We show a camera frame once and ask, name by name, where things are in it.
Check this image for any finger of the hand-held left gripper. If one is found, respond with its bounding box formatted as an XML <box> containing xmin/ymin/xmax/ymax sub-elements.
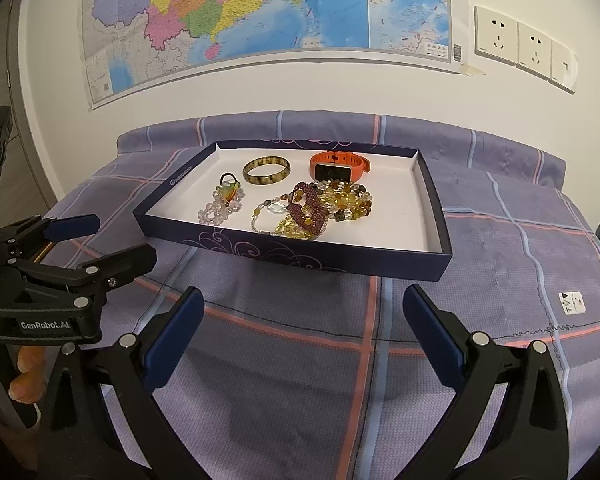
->
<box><xmin>0</xmin><ymin>214</ymin><xmax>101</xmax><ymax>261</ymax></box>
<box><xmin>75</xmin><ymin>244</ymin><xmax>158</xmax><ymax>307</ymax></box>

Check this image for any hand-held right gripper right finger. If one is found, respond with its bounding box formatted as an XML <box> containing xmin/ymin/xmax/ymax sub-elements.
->
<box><xmin>402</xmin><ymin>284</ymin><xmax>571</xmax><ymax>480</ymax></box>

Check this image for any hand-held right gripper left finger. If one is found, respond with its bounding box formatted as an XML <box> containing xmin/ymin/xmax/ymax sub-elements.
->
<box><xmin>39</xmin><ymin>286</ymin><xmax>206</xmax><ymax>480</ymax></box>

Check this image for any clear crystal bead bracelet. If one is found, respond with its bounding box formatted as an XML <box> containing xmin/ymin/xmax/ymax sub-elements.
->
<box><xmin>197</xmin><ymin>185</ymin><xmax>246</xmax><ymax>226</ymax></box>

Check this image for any green pendant hair tie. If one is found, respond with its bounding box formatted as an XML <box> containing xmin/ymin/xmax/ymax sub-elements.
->
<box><xmin>217</xmin><ymin>171</ymin><xmax>246</xmax><ymax>206</ymax></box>

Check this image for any dark blue cardboard box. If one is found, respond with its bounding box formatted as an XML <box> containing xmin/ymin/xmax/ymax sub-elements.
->
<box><xmin>132</xmin><ymin>140</ymin><xmax>453</xmax><ymax>282</ymax></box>

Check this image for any brown flower bead bracelet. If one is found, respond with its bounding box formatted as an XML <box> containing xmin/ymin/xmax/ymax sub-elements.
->
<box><xmin>320</xmin><ymin>180</ymin><xmax>376</xmax><ymax>223</ymax></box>

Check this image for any multicoloured bead necklace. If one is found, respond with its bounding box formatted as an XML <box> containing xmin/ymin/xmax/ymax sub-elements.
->
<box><xmin>250</xmin><ymin>191</ymin><xmax>301</xmax><ymax>236</ymax></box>

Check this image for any amber brown bangle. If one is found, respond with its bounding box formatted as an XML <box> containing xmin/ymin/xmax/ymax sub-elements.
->
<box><xmin>242</xmin><ymin>156</ymin><xmax>292</xmax><ymax>187</ymax></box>

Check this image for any yellow bead necklace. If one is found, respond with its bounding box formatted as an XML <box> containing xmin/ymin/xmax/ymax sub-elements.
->
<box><xmin>280</xmin><ymin>185</ymin><xmax>376</xmax><ymax>238</ymax></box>

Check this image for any dark red bead bracelet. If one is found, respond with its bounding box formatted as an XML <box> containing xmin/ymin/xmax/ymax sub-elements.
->
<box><xmin>286</xmin><ymin>182</ymin><xmax>328</xmax><ymax>233</ymax></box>

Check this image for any orange smartwatch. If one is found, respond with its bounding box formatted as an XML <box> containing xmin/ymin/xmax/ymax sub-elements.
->
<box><xmin>309</xmin><ymin>151</ymin><xmax>372</xmax><ymax>183</ymax></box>

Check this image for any person's left hand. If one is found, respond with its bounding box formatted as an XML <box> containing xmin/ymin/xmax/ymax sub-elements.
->
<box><xmin>0</xmin><ymin>345</ymin><xmax>48</xmax><ymax>406</ymax></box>

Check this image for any purple plaid bed sheet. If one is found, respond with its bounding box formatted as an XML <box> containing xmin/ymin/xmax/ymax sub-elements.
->
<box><xmin>0</xmin><ymin>110</ymin><xmax>600</xmax><ymax>480</ymax></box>

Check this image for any white sheet tag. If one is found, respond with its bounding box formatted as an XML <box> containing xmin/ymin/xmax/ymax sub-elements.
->
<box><xmin>557</xmin><ymin>291</ymin><xmax>587</xmax><ymax>315</ymax></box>

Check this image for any colourful wall map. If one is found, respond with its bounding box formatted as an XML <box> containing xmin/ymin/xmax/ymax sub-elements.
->
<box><xmin>81</xmin><ymin>0</ymin><xmax>473</xmax><ymax>111</ymax></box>

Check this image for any white wall switch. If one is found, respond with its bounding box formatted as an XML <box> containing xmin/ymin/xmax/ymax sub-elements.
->
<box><xmin>549</xmin><ymin>40</ymin><xmax>578</xmax><ymax>95</ymax></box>

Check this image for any white wall socket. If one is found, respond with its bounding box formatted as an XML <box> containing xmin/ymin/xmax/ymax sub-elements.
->
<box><xmin>474</xmin><ymin>6</ymin><xmax>520</xmax><ymax>68</ymax></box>
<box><xmin>516</xmin><ymin>21</ymin><xmax>553</xmax><ymax>82</ymax></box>

